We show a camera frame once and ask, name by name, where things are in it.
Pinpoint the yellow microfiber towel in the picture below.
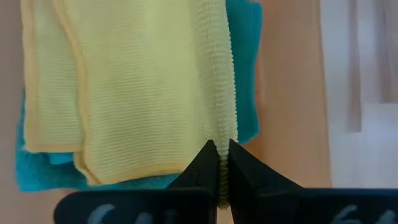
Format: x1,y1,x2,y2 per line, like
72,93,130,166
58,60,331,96
21,0,239,210

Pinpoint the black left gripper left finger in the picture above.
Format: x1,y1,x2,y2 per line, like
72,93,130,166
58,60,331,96
54,139,218,224

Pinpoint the teal microfiber towel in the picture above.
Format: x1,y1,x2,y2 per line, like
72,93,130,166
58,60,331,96
14,0,264,192

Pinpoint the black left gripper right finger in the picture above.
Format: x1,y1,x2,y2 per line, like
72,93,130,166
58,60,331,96
228,139,398,224

